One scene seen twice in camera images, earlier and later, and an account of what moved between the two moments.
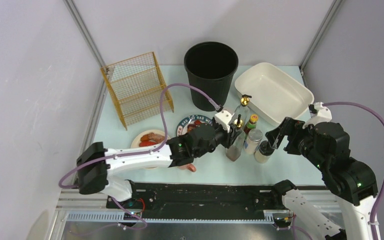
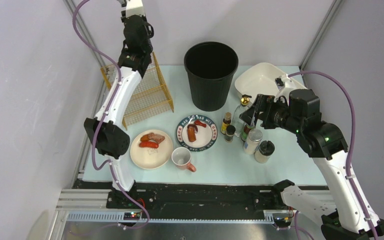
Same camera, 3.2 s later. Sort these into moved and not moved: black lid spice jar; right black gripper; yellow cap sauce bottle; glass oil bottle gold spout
Moved: right black gripper
Not moved: yellow cap sauce bottle; glass oil bottle gold spout; black lid spice jar
